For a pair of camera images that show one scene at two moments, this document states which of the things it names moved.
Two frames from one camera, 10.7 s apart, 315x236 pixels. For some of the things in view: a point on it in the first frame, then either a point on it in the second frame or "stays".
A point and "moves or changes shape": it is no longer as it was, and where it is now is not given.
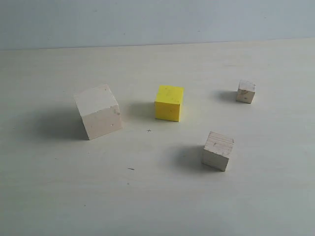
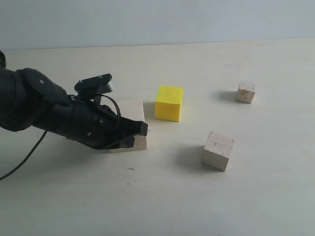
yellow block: (168, 103) stays
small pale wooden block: (246, 91) stays
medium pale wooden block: (217, 151) stays
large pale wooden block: (100, 111) moves or changes shape
